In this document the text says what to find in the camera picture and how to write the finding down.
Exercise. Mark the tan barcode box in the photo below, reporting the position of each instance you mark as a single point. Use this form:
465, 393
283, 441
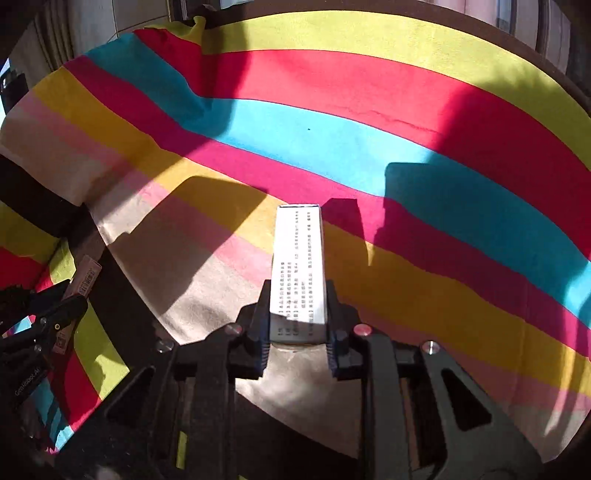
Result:
85, 277

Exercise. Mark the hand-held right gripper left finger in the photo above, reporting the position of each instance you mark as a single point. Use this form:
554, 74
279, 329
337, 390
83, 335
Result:
264, 355

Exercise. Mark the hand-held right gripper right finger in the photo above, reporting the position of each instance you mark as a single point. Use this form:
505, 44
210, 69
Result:
334, 355

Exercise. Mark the long medicine box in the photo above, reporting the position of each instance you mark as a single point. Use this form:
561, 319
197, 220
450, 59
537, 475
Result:
298, 267

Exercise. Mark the striped colourful cloth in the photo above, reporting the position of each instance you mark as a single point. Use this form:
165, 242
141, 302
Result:
369, 138

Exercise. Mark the beige curtain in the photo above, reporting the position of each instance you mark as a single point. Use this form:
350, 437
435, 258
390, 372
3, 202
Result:
60, 32

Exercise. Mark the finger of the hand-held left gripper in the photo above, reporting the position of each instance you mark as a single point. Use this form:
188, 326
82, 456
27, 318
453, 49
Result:
60, 316
27, 295

